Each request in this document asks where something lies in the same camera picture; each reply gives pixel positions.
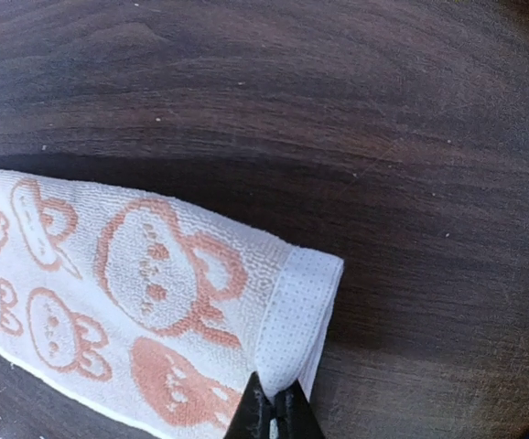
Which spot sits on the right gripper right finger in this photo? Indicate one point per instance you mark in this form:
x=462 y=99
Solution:
x=294 y=417

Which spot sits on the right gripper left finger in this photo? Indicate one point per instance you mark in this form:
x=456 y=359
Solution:
x=253 y=415

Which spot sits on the orange bunny pattern towel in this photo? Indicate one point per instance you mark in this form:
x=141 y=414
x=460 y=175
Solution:
x=152 y=311

